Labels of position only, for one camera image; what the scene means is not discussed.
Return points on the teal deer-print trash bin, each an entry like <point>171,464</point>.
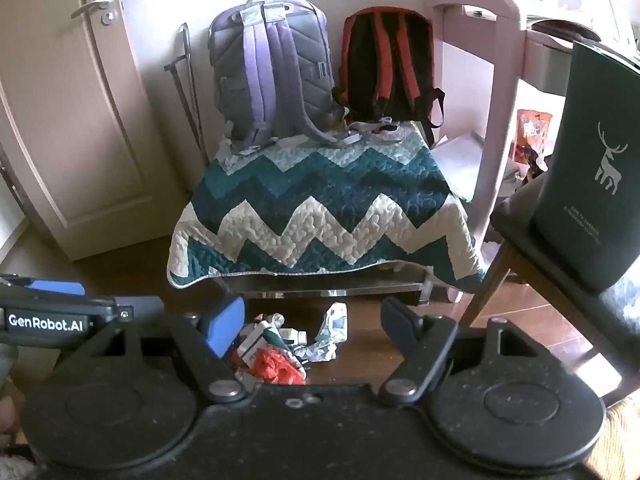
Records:
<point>590,185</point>

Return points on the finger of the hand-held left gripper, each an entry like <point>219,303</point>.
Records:
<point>145,306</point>
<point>60,288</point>

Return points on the orange snack bag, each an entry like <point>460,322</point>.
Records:
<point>532,130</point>

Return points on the beige door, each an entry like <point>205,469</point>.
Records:
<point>75,135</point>

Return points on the patterned paper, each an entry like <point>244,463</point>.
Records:
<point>332,327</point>

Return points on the purple grey backpack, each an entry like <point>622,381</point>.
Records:
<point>295,75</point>

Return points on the white paper sheet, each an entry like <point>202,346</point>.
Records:
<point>455,160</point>

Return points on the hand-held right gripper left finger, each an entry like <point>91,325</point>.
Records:
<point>225,325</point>

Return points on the red plastic bag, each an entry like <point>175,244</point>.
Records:
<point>272,365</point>

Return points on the dark wooden chair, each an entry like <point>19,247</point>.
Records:
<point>515,230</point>

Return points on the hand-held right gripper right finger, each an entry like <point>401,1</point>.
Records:
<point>397,317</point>

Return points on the low metal-legged bench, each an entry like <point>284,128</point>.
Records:
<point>325,294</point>

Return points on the red black backpack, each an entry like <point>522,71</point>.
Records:
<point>360,60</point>

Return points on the beige knitted cloth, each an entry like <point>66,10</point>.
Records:
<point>622,430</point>

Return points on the chevron quilted blanket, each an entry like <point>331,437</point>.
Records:
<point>325,195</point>

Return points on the pink desk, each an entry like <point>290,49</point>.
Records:
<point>500,85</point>

